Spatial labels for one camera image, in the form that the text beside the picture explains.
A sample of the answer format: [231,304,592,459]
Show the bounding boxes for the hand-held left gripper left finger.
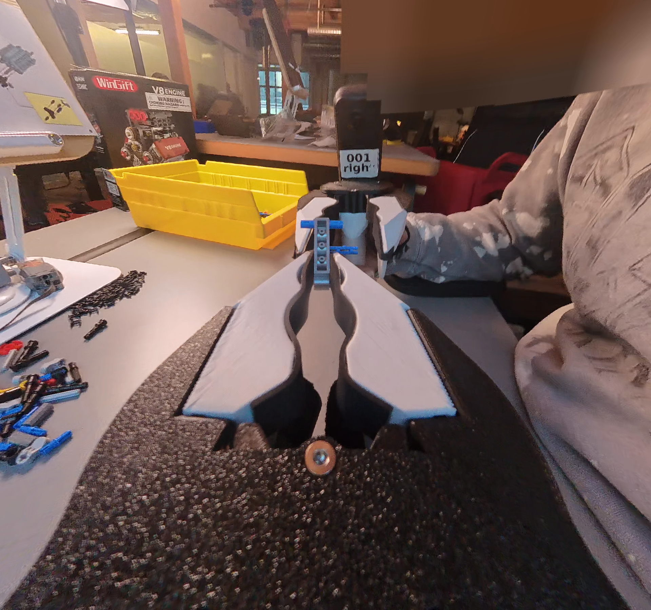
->
[182,251,318,424]

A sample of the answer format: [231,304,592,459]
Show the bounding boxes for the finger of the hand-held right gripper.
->
[369,194,409,277]
[294,197,340,255]

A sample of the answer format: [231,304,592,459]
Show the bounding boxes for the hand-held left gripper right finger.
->
[325,253,456,425]

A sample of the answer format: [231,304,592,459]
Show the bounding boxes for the grey beam frame with holes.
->
[313,217,334,288]

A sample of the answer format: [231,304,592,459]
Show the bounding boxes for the person's right forearm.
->
[384,198,575,282]

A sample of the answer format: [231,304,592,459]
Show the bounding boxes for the wooden table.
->
[196,132,440,178]

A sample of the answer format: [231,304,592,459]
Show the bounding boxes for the clear plastic bags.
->
[259,109,336,145]

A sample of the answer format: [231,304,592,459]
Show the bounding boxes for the window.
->
[257,66,311,117]

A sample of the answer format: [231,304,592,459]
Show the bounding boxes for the yellow plastic bin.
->
[108,159,310,251]

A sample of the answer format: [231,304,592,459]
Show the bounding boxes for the pile of black pins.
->
[68,270,148,341]

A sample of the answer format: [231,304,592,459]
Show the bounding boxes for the toy engine kit box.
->
[68,66,199,211]

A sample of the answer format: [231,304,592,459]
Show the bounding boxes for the grey motor block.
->
[0,256,66,295]

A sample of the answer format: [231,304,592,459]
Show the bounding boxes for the pile of mixed building parts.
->
[0,339,90,468]

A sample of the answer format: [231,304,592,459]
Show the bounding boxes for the white and wooden book stand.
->
[0,129,123,346]

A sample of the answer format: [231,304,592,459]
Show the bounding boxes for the instruction booklet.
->
[0,2,97,138]

